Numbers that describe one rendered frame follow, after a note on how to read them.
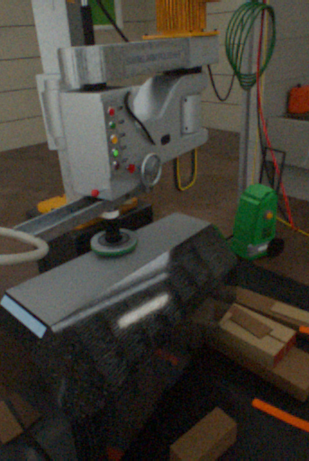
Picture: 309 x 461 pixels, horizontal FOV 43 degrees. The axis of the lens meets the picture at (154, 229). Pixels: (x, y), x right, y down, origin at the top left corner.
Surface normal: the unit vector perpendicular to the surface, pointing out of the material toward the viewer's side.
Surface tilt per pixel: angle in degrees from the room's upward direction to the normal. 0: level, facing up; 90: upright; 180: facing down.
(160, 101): 40
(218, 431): 0
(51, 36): 90
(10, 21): 90
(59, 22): 90
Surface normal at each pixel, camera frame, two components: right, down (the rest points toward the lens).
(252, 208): -0.85, -0.02
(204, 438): -0.06, -0.89
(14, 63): 0.64, 0.31
